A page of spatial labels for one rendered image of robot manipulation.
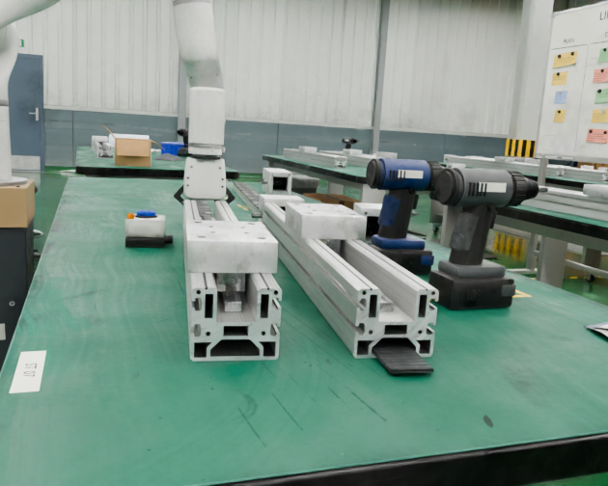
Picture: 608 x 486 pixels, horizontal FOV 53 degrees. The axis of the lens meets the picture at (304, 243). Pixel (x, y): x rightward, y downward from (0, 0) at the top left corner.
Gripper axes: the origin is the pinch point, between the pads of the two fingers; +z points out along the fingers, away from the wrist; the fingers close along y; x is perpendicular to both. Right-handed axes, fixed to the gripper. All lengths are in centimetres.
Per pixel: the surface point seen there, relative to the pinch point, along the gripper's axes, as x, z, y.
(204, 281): 82, -5, 3
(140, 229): 21.5, -0.9, 13.9
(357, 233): 53, -6, -23
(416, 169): 42, -17, -37
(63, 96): -1081, -58, 215
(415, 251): 43, -2, -38
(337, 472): 109, 4, -6
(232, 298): 80, -3, 0
